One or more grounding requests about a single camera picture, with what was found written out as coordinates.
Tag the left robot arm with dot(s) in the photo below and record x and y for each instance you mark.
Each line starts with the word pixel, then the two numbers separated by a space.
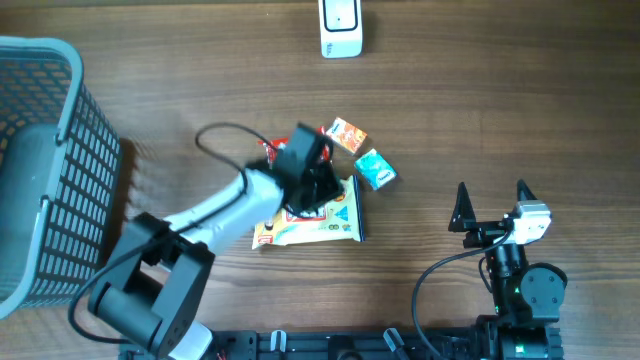
pixel 153 283

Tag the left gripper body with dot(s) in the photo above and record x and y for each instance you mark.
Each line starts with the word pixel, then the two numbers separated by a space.
pixel 321 189

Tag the white barcode scanner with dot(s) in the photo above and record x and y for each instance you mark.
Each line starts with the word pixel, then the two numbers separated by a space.
pixel 341 32

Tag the grey plastic mesh basket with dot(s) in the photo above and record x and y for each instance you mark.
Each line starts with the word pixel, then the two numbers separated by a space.
pixel 60 162

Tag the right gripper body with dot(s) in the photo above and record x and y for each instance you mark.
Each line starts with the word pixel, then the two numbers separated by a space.
pixel 484 233

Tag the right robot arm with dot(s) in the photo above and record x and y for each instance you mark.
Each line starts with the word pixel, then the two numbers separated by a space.
pixel 527 297

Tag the orange small box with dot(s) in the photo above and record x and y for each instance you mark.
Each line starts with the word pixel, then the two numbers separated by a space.
pixel 346 135

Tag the green tissue pack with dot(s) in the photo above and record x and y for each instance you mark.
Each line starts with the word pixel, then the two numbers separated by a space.
pixel 375 169

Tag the red snack bag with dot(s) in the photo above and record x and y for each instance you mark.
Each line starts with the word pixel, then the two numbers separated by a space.
pixel 273 145

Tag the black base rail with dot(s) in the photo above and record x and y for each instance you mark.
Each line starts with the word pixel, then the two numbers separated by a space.
pixel 451 343

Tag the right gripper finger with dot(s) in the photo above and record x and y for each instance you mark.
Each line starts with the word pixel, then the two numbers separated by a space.
pixel 523 192
pixel 463 217

